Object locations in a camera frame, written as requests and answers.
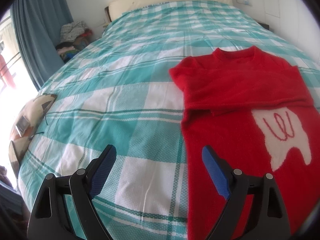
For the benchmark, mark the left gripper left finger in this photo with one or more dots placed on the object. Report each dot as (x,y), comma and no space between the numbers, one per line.
(50,217)

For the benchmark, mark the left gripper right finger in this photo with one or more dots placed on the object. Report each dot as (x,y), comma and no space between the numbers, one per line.
(267,218)

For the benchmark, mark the red sweater with white dog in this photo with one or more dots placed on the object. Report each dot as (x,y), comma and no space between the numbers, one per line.
(255,111)

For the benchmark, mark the pile of clothes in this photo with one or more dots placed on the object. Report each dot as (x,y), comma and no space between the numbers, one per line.
(74,37)

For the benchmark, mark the small device on pillow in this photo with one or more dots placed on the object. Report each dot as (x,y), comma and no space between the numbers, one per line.
(22,125)

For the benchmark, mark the patterned cream pillow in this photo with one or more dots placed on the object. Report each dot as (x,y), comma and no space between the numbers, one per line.
(35,111)

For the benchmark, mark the teal plaid bedspread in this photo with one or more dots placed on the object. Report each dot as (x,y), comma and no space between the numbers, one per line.
(118,91)

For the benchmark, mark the white wardrobe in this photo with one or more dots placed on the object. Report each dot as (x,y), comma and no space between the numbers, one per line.
(293,21)

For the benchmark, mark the teal curtain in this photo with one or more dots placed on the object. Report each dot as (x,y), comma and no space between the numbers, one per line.
(37,25)

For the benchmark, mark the white wall socket panel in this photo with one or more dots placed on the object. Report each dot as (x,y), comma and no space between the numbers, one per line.
(244,2)

